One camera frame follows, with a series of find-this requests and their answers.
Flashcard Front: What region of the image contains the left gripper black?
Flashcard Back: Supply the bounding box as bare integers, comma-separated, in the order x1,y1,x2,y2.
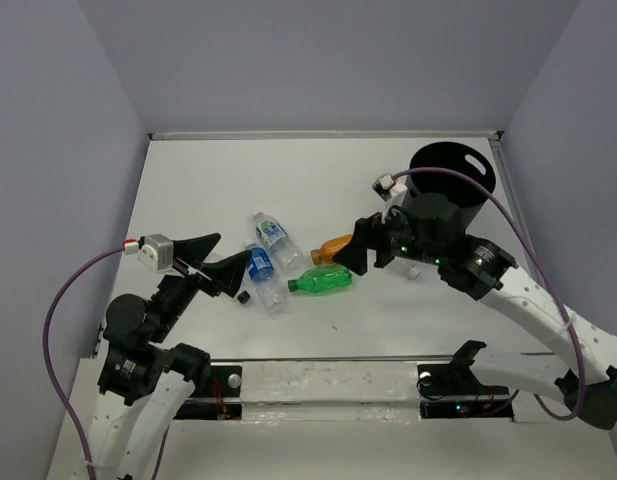
150,231,254,338

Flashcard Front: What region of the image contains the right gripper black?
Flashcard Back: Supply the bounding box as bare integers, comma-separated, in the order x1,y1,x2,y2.
333,198,445,271

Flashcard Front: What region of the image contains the clear bottle black cap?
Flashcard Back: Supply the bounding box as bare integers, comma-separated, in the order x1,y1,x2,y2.
236,290,251,305

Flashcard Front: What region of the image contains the clear bottle white cap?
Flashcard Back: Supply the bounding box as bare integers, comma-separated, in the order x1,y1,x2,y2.
389,258,421,280

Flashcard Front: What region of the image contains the clear bottle green white label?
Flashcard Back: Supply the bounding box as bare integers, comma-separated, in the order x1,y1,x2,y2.
252,212,303,273

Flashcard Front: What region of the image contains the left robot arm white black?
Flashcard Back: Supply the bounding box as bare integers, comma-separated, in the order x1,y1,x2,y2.
72,233,251,479

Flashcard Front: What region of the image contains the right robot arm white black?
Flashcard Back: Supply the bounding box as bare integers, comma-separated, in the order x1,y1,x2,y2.
334,193,617,430

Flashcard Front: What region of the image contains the black plastic bin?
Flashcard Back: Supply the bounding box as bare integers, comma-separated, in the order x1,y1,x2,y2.
401,141,496,229

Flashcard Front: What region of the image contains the orange plastic bottle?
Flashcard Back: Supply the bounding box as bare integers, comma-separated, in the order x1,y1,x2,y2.
310,234,352,266

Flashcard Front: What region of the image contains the green plastic bottle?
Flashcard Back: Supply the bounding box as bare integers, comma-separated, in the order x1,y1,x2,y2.
287,265,352,294

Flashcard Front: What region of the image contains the clear bottle blue label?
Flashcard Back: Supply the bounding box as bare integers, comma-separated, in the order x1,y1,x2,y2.
245,242,287,314

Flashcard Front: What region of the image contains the white foam front board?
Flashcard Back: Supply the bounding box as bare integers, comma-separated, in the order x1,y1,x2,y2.
239,360,421,425

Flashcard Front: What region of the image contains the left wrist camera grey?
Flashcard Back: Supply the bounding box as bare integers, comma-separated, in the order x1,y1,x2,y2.
123,234,174,274

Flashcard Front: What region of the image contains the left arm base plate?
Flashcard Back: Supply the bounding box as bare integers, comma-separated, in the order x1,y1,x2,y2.
174,363,243,421

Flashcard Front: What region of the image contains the aluminium table edge rail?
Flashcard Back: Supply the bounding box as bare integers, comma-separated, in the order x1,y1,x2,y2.
148,130,503,141

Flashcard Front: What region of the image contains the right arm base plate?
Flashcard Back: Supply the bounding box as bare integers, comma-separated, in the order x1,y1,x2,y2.
416,363,514,420

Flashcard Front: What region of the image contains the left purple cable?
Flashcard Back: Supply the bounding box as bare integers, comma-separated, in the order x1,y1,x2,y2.
42,247,165,480

